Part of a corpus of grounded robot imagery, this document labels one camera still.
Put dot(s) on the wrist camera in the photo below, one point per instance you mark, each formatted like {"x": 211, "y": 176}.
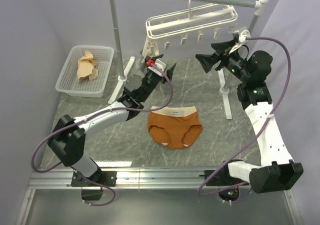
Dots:
{"x": 158, "y": 66}
{"x": 240, "y": 37}

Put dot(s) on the grey underwear hanging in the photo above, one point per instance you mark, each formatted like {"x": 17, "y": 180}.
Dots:
{"x": 142, "y": 62}

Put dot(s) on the aluminium mounting rail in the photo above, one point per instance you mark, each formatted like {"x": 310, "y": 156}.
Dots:
{"x": 126, "y": 178}

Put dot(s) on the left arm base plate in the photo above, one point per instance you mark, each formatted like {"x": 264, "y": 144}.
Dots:
{"x": 107, "y": 178}

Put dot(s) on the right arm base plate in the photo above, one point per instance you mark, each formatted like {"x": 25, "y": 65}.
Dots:
{"x": 222, "y": 178}

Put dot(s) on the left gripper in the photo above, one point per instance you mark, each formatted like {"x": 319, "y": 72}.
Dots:
{"x": 170, "y": 71}

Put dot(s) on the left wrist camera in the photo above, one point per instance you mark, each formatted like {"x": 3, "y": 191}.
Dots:
{"x": 158, "y": 66}

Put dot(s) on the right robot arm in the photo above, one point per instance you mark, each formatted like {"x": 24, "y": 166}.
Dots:
{"x": 277, "y": 170}

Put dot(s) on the white drying rack stand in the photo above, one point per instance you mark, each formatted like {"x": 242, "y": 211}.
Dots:
{"x": 258, "y": 6}

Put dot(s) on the beige underwear hanging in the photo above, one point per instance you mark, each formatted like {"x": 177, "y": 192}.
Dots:
{"x": 150, "y": 48}

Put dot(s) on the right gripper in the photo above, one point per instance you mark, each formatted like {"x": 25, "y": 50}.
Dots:
{"x": 223, "y": 52}

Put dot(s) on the beige underwear in basket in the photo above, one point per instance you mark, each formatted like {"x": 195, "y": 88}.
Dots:
{"x": 86, "y": 67}

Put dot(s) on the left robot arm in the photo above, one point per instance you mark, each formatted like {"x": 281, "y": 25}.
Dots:
{"x": 70, "y": 134}

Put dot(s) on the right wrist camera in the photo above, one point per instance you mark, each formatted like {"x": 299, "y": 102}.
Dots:
{"x": 240, "y": 37}

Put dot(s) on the white plastic basket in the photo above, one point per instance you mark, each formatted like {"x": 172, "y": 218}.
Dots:
{"x": 67, "y": 80}

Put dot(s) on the white clip hanger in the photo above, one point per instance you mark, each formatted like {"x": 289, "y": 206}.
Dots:
{"x": 193, "y": 19}

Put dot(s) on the orange underwear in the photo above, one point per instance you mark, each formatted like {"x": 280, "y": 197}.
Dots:
{"x": 175, "y": 127}

